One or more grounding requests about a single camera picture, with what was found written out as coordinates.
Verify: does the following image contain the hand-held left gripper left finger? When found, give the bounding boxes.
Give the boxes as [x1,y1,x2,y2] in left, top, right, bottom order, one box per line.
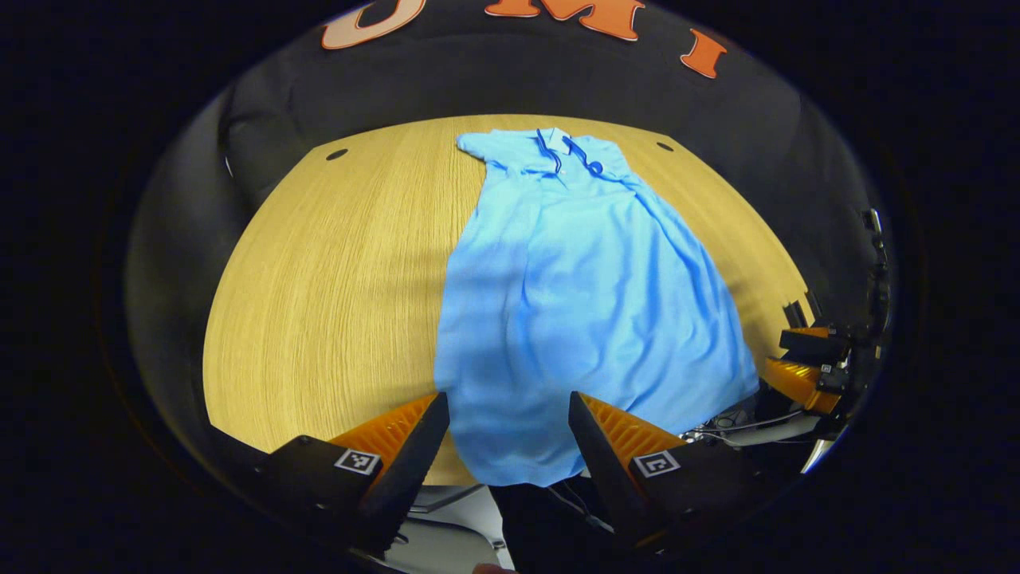
[253,391,452,559]

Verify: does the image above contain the white bar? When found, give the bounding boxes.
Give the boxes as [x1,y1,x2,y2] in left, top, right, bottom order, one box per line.
[717,416,823,447]

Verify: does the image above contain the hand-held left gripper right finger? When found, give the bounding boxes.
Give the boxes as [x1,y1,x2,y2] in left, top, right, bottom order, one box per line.
[567,391,758,552]

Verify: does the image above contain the black bracket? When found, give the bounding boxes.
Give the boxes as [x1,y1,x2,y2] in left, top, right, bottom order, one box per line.
[783,292,823,329]

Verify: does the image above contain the white metal frame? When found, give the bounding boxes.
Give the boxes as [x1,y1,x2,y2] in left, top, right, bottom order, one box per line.
[390,485,511,574]

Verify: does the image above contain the light blue T-shirt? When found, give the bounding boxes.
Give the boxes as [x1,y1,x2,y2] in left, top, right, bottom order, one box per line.
[433,128,760,488]

